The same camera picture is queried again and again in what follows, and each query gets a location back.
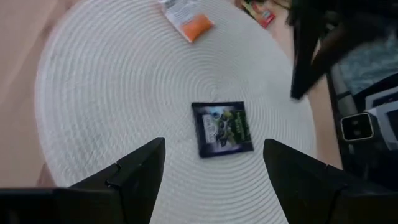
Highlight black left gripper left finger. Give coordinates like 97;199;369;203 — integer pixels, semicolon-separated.
0;136;167;224

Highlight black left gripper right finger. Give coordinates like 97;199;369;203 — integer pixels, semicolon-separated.
262;138;398;224

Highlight dark blue tea bag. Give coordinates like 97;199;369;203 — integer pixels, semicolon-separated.
190;101;255;159

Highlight orange red tea bag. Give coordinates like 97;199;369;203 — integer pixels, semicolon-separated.
239;0;277;29

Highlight white orange tea bag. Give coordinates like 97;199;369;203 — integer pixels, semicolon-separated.
158;0;215;44

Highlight white round woven placemat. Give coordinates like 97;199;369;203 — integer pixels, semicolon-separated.
34;0;318;224

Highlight person's leg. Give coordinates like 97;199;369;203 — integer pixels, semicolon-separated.
337;29;398;96

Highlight black aluminium table frame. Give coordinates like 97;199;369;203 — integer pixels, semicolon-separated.
325;70;398;200

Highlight small silver-edged camera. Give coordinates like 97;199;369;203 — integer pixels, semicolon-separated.
340;112;374;142

